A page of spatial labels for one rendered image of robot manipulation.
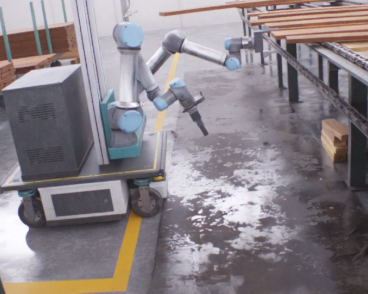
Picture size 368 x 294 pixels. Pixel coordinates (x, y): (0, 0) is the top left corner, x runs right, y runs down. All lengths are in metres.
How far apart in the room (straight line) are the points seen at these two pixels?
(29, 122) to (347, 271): 1.76
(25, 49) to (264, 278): 6.20
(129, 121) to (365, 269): 1.30
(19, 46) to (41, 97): 5.19
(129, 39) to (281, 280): 1.29
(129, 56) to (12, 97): 0.69
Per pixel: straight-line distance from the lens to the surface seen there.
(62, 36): 7.43
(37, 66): 5.98
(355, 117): 2.36
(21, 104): 2.54
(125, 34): 2.20
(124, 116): 2.25
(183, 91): 2.38
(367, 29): 3.13
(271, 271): 2.12
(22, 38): 7.63
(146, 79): 2.43
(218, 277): 2.11
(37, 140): 2.58
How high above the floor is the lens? 1.27
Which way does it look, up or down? 20 degrees down
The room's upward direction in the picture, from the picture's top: 6 degrees counter-clockwise
